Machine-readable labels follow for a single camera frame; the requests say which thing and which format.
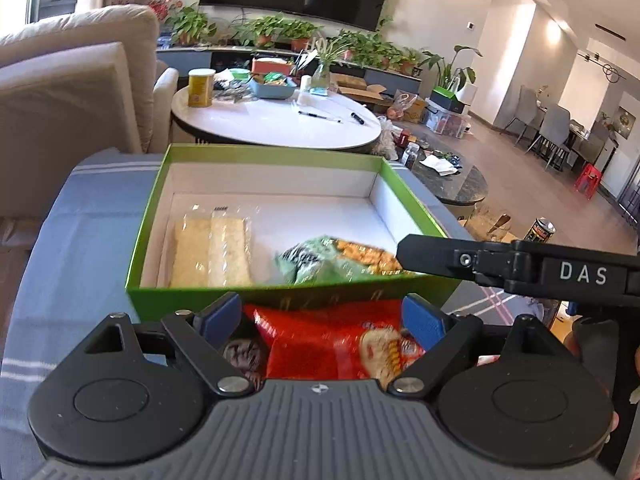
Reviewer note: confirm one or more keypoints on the green and black box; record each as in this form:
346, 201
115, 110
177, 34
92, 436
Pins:
447, 100

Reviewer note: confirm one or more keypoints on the row of potted green plants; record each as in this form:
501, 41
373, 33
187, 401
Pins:
260, 27

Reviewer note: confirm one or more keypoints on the blue striped tablecloth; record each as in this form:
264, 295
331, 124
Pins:
75, 260

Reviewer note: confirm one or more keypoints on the beige sofa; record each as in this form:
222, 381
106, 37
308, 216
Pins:
75, 85

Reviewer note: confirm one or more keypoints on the yellow canister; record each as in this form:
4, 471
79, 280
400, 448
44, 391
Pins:
201, 87

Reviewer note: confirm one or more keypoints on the glass vase with plant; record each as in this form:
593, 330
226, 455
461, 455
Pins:
321, 77

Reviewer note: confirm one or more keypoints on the open cardboard box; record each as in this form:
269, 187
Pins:
357, 87

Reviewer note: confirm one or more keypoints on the tv console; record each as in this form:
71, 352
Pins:
172, 59

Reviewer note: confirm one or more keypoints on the dark marble coffee table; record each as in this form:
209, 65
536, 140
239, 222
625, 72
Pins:
465, 185

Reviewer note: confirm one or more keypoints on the blue plastic basin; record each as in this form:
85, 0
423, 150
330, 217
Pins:
272, 91

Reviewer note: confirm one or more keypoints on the red cracker snack bag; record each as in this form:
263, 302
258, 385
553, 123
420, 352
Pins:
320, 347

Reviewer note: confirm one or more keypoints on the white cup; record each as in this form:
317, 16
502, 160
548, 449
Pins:
305, 83

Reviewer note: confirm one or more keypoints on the grey dining chair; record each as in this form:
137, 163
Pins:
552, 130
522, 110

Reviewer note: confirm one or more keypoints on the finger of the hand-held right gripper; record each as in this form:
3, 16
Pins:
440, 255

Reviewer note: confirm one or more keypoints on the black and yellow can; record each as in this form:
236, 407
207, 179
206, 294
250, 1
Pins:
540, 231

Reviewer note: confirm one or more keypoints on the large leaf floor plant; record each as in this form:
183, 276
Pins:
452, 67

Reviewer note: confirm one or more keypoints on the framed wall picture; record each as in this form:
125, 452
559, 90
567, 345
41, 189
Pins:
626, 121

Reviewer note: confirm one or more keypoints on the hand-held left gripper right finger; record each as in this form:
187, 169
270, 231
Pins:
424, 321

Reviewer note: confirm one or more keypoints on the round brown pastry packet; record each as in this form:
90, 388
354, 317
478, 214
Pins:
242, 355

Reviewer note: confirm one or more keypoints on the yellow carton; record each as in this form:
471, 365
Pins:
414, 109

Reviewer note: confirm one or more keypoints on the white round table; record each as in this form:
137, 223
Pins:
260, 120

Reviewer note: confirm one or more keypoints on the pile of dark wrappers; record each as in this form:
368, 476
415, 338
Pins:
231, 92

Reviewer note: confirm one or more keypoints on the black marker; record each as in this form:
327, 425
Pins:
358, 119

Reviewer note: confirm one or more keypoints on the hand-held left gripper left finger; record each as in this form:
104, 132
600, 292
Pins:
222, 316

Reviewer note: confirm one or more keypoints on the clear storage box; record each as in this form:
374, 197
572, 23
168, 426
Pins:
447, 122

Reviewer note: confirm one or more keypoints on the orange box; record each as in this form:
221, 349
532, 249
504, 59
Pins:
270, 65

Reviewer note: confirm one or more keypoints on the person's right hand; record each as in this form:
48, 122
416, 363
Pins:
587, 337

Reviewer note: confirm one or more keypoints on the red plastic stool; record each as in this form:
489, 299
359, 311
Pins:
589, 180

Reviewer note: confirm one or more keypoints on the green snack bag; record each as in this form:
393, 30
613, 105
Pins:
320, 262

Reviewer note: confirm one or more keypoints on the clear rice cracker packet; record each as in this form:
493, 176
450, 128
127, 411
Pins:
210, 250

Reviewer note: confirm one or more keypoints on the white pen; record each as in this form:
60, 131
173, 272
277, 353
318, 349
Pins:
320, 116

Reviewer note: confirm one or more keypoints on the white cloth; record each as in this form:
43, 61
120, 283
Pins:
437, 164

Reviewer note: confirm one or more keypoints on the green cardboard box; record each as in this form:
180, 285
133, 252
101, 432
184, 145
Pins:
280, 210

